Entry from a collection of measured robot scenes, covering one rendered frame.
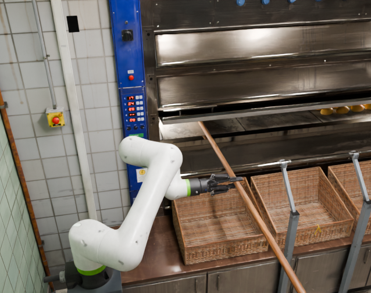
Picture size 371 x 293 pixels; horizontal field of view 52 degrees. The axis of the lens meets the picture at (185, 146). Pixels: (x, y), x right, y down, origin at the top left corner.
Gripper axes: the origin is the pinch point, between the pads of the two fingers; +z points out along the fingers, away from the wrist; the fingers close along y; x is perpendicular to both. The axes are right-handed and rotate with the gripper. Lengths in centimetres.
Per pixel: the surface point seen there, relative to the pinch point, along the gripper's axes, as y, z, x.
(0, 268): 28, -123, 10
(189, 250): 52, -23, -6
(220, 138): 2, 9, -55
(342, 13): -76, 81, -56
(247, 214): 60, 28, -42
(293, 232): 38, 38, 5
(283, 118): 1, 62, -72
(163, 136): 3, -29, -66
